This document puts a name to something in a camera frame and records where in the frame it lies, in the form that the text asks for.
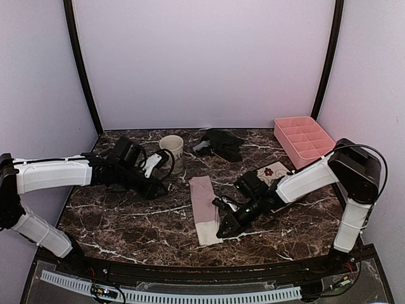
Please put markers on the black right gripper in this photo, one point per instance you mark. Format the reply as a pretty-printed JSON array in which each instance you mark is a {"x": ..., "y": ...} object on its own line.
[{"x": 233, "y": 222}]

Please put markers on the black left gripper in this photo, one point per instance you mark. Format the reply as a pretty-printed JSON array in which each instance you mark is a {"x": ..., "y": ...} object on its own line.
[{"x": 149, "y": 192}]

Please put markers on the pink and white underwear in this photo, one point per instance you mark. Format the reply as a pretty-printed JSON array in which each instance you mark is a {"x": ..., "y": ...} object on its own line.
[{"x": 206, "y": 214}]

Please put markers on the black striped underwear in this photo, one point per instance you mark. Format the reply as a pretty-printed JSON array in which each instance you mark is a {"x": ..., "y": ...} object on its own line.
[{"x": 220, "y": 143}]

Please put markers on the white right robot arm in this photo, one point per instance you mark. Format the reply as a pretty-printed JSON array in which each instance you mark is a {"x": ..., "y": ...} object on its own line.
[{"x": 361, "y": 170}]

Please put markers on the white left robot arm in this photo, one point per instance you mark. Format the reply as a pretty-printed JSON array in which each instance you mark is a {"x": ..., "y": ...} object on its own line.
[{"x": 20, "y": 177}]

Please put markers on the cream ceramic mug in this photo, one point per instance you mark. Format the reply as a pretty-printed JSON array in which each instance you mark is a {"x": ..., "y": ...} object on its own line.
[{"x": 175, "y": 144}]

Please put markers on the floral patterned square coaster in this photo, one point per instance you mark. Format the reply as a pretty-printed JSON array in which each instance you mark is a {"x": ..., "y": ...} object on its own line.
[{"x": 271, "y": 172}]

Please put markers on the pink divided organizer tray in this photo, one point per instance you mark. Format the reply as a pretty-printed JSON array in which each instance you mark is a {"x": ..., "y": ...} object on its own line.
[{"x": 303, "y": 139}]

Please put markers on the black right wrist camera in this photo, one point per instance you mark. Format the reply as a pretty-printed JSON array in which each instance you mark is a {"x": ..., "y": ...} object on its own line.
[{"x": 251, "y": 186}]

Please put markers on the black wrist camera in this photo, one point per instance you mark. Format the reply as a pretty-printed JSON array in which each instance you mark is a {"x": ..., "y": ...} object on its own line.
[
  {"x": 251, "y": 186},
  {"x": 126, "y": 152}
]

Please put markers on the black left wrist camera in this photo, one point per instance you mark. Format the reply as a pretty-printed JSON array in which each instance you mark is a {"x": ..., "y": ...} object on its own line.
[{"x": 126, "y": 152}]

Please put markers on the black table edge rail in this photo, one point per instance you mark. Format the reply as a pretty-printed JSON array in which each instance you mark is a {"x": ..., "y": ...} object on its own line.
[{"x": 216, "y": 265}]

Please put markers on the left circuit board with wires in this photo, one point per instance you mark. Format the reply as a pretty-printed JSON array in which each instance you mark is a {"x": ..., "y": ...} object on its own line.
[{"x": 104, "y": 294}]

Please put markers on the circuit board with wires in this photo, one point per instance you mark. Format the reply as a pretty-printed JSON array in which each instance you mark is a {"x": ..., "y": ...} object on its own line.
[
  {"x": 104, "y": 294},
  {"x": 346, "y": 281}
]

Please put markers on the right circuit board with wires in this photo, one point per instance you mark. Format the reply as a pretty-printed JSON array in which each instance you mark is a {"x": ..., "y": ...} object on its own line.
[{"x": 346, "y": 281}]

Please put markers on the white slotted cable duct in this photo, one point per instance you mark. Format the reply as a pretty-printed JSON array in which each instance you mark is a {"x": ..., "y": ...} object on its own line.
[{"x": 165, "y": 293}]

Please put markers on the black left frame post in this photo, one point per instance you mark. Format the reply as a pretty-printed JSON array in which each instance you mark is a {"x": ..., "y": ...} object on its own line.
[{"x": 80, "y": 65}]

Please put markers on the black frame post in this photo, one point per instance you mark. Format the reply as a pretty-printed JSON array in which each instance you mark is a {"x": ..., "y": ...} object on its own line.
[
  {"x": 80, "y": 65},
  {"x": 329, "y": 58}
]

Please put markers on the black right frame post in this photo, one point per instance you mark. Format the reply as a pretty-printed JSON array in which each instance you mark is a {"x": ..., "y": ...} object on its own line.
[{"x": 329, "y": 58}]

